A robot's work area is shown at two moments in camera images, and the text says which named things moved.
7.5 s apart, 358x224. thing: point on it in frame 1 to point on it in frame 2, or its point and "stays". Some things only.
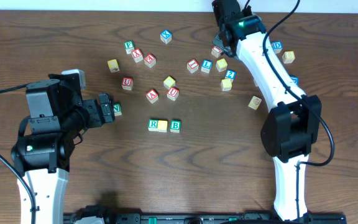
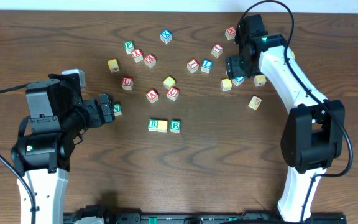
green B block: (175, 126) stays
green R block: (153, 125) stays
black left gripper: (105, 108) stays
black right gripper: (221, 40) to (235, 66)
